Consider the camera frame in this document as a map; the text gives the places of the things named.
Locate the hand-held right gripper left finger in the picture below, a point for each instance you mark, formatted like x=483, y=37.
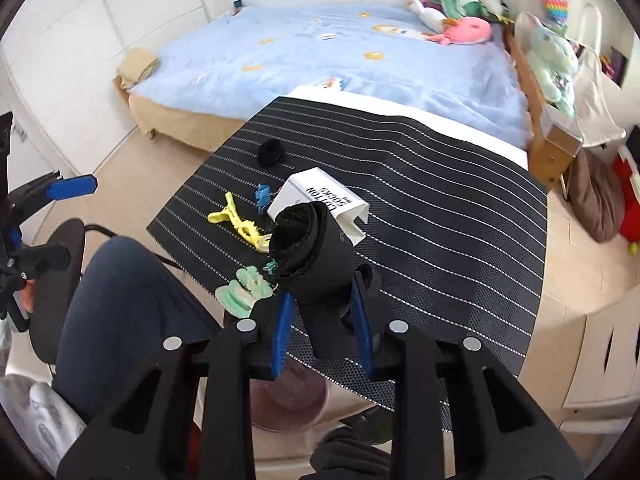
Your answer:
x=283, y=336

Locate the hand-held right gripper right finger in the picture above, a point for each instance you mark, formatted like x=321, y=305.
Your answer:
x=362, y=331

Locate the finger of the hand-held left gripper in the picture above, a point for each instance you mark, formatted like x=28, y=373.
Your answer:
x=42, y=259
x=72, y=186

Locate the pink trash bin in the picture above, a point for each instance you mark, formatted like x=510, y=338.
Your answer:
x=295, y=405

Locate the black sock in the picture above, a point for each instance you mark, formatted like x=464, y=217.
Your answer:
x=315, y=270

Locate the yellow hair clip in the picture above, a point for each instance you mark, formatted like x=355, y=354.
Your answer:
x=240, y=224

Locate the blue binder clip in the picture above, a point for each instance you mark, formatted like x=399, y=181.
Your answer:
x=262, y=194

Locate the white cardboard box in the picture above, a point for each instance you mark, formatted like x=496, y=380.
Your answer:
x=320, y=192

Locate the black hair scrunchie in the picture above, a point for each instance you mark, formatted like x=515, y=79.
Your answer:
x=270, y=153

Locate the black chair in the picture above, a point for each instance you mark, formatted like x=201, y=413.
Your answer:
x=55, y=310

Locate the person's left leg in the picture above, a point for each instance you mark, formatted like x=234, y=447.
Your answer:
x=125, y=310

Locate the wooden bed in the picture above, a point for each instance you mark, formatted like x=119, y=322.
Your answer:
x=175, y=120

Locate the white wardrobe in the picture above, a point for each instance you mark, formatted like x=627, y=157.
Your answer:
x=90, y=60

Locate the black white striped mat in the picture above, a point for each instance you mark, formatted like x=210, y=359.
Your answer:
x=440, y=220

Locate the person's white patterned sweater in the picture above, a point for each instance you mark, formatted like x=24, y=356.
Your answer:
x=35, y=415

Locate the white table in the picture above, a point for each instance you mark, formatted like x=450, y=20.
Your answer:
x=450, y=122

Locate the small blue clock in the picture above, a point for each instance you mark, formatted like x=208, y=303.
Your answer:
x=236, y=6

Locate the white cabinet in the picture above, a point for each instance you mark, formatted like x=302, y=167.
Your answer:
x=605, y=360

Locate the light blue printed blanket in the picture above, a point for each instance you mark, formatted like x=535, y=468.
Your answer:
x=300, y=55

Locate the brown bean bag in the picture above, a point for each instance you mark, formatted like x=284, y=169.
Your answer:
x=597, y=195

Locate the pink whale plush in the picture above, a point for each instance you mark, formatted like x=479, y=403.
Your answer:
x=467, y=30

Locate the mint unicorn plush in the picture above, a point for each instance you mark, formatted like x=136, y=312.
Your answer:
x=552, y=60

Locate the green plush toy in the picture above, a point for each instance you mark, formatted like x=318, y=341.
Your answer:
x=460, y=4

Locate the white black plush toy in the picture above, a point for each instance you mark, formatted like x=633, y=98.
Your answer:
x=495, y=6

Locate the dark purple box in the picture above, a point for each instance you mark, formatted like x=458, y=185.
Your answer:
x=617, y=65

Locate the rainbow bag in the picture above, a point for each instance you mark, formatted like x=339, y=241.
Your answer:
x=556, y=10

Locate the white wall shelf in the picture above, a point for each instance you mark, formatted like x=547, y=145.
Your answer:
x=600, y=5

